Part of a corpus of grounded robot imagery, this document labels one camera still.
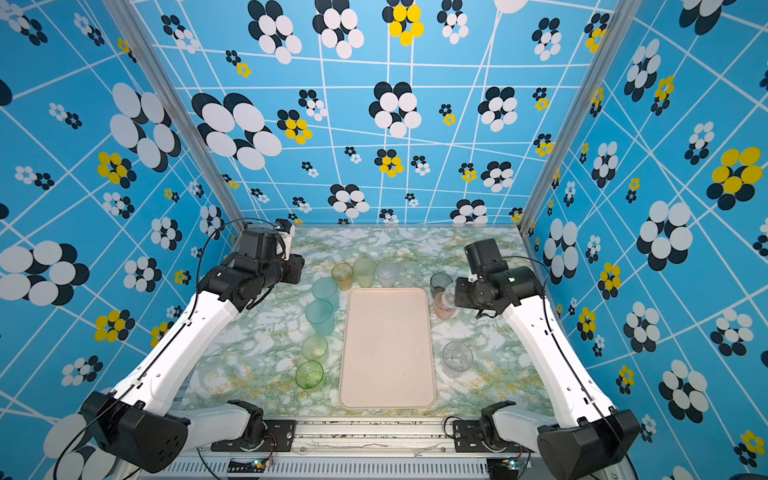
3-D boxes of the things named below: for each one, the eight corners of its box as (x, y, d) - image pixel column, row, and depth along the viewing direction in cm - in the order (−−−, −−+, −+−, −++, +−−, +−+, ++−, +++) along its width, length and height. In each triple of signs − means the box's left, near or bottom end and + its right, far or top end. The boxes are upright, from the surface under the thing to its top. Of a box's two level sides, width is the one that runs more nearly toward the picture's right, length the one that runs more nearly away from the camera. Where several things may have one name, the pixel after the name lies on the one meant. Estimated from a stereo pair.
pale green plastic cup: (304, 357, 89) (297, 347, 83) (317, 341, 92) (311, 330, 86) (323, 370, 86) (317, 360, 80) (335, 353, 89) (331, 342, 83)
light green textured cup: (354, 289, 104) (352, 276, 98) (356, 271, 109) (354, 257, 103) (375, 289, 104) (374, 275, 98) (376, 271, 109) (375, 257, 102)
